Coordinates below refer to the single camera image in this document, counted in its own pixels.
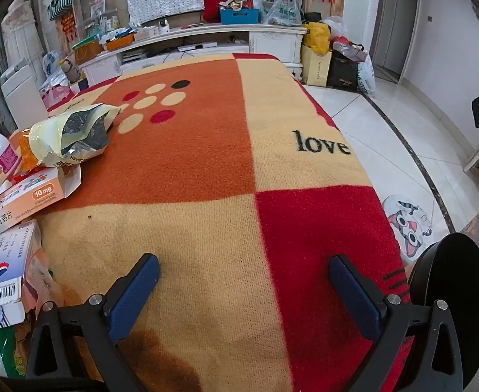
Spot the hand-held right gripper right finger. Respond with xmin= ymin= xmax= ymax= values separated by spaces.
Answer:
xmin=328 ymin=254 xmax=465 ymax=392

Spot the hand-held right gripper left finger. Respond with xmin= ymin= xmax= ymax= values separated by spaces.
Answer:
xmin=25 ymin=253 xmax=160 ymax=392

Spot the black trash bin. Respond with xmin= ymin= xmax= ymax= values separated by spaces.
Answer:
xmin=407 ymin=232 xmax=479 ymax=392

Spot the white blue medicine box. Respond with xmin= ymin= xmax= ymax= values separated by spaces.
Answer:
xmin=0 ymin=220 xmax=42 ymax=331

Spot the orange medicine box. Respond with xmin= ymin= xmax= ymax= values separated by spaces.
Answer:
xmin=0 ymin=165 xmax=82 ymax=237

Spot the yellow orange snack bag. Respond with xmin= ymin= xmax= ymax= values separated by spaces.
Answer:
xmin=19 ymin=104 xmax=122 ymax=172

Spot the white cat plush slipper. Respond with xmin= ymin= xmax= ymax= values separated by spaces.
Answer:
xmin=382 ymin=196 xmax=433 ymax=262

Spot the orange plastic wrapper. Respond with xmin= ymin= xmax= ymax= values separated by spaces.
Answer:
xmin=23 ymin=249 xmax=64 ymax=315

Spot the green white packet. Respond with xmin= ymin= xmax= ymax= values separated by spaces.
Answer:
xmin=0 ymin=327 xmax=28 ymax=376

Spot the orange red checked blanket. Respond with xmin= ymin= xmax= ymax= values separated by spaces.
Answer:
xmin=0 ymin=53 xmax=412 ymax=392

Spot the black paper bag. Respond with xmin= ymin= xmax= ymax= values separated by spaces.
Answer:
xmin=327 ymin=51 xmax=360 ymax=92

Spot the beige paper bag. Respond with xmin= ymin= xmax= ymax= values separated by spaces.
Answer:
xmin=300 ymin=45 xmax=333 ymax=87

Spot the silver red gift bag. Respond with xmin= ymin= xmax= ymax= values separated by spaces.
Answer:
xmin=333 ymin=37 xmax=367 ymax=62

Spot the brown box green lid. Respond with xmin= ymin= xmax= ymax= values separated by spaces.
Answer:
xmin=73 ymin=37 xmax=103 ymax=64

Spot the white TV cabinet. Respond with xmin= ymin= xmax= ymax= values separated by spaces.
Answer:
xmin=76 ymin=24 xmax=309 ymax=86

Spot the clear plastic bag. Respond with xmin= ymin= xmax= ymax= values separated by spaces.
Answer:
xmin=323 ymin=15 xmax=348 ymax=39

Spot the white interior door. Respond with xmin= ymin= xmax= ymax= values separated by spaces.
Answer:
xmin=387 ymin=0 xmax=420 ymax=84

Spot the lace covered air conditioner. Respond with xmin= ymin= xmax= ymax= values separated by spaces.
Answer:
xmin=0 ymin=2 xmax=46 ymax=70

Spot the white green plastic bag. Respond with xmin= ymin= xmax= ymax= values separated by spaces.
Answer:
xmin=264 ymin=0 xmax=301 ymax=25

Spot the blue plastic basket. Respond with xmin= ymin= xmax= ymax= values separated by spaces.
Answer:
xmin=220 ymin=8 xmax=260 ymax=25

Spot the striped tote bag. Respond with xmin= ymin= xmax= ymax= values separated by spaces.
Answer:
xmin=47 ymin=0 xmax=74 ymax=21

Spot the small red wall decoration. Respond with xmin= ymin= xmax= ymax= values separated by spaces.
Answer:
xmin=60 ymin=10 xmax=77 ymax=43

